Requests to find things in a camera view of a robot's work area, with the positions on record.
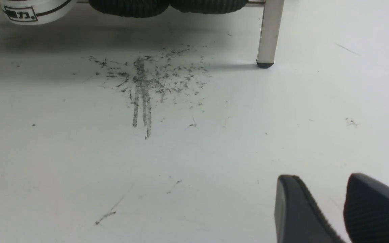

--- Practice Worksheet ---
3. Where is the black knit shoe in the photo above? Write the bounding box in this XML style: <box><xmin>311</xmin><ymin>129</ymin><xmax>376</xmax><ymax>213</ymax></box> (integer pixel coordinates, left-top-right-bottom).
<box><xmin>88</xmin><ymin>0</ymin><xmax>170</xmax><ymax>18</ymax></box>
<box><xmin>169</xmin><ymin>0</ymin><xmax>249</xmax><ymax>15</ymax></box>

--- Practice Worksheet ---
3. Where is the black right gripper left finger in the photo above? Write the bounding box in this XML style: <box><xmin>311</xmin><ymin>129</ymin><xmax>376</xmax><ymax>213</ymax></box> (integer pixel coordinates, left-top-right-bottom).
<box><xmin>274</xmin><ymin>175</ymin><xmax>344</xmax><ymax>243</ymax></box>

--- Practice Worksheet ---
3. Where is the black canvas sneaker right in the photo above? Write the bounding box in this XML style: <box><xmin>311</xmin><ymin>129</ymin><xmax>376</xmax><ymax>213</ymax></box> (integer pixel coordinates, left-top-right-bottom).
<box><xmin>0</xmin><ymin>0</ymin><xmax>77</xmax><ymax>26</ymax></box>

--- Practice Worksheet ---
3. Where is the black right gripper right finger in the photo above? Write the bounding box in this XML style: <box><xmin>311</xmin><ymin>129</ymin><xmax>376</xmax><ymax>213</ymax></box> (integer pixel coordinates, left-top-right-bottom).
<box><xmin>343</xmin><ymin>173</ymin><xmax>389</xmax><ymax>243</ymax></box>

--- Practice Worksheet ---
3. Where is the black knit shoe left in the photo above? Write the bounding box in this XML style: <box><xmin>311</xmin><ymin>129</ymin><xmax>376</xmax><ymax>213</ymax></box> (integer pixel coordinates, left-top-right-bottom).
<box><xmin>88</xmin><ymin>0</ymin><xmax>170</xmax><ymax>18</ymax></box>

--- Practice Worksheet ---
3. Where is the black knit shoe right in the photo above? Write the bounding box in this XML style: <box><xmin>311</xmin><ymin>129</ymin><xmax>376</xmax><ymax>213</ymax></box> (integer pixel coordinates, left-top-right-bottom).
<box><xmin>169</xmin><ymin>0</ymin><xmax>249</xmax><ymax>15</ymax></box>

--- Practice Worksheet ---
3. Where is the stainless steel shoe rack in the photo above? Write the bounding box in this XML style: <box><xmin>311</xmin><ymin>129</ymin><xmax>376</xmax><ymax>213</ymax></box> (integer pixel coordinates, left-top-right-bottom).
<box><xmin>76</xmin><ymin>0</ymin><xmax>285</xmax><ymax>69</ymax></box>

